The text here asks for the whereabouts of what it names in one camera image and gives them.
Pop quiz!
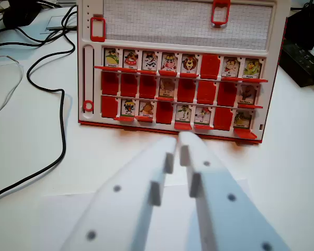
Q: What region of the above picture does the white paper sheet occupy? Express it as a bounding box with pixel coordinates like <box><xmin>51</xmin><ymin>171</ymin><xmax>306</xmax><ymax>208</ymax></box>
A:
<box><xmin>38</xmin><ymin>179</ymin><xmax>253</xmax><ymax>251</ymax></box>

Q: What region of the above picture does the black power adapter box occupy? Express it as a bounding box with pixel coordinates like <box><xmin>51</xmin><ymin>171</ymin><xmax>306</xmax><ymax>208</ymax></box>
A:
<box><xmin>281</xmin><ymin>42</ymin><xmax>314</xmax><ymax>88</ymax></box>

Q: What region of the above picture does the red and white game board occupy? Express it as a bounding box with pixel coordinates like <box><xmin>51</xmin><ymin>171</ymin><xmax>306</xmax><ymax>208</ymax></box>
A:
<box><xmin>77</xmin><ymin>0</ymin><xmax>289</xmax><ymax>146</ymax></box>

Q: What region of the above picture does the flat grey plate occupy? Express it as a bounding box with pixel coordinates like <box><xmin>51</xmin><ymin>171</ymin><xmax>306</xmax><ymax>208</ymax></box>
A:
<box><xmin>40</xmin><ymin>15</ymin><xmax>78</xmax><ymax>35</ymax></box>

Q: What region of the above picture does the black rounded device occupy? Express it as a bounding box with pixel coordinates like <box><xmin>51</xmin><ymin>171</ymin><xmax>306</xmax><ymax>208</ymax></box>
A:
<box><xmin>2</xmin><ymin>3</ymin><xmax>46</xmax><ymax>30</ymax></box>

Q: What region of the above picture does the long black cable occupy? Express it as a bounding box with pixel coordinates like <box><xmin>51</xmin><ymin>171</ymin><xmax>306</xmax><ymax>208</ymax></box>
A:
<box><xmin>0</xmin><ymin>4</ymin><xmax>78</xmax><ymax>207</ymax></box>

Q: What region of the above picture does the thin white cable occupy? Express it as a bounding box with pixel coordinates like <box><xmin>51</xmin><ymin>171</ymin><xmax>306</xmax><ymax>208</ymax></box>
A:
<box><xmin>0</xmin><ymin>55</ymin><xmax>25</xmax><ymax>120</ymax></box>

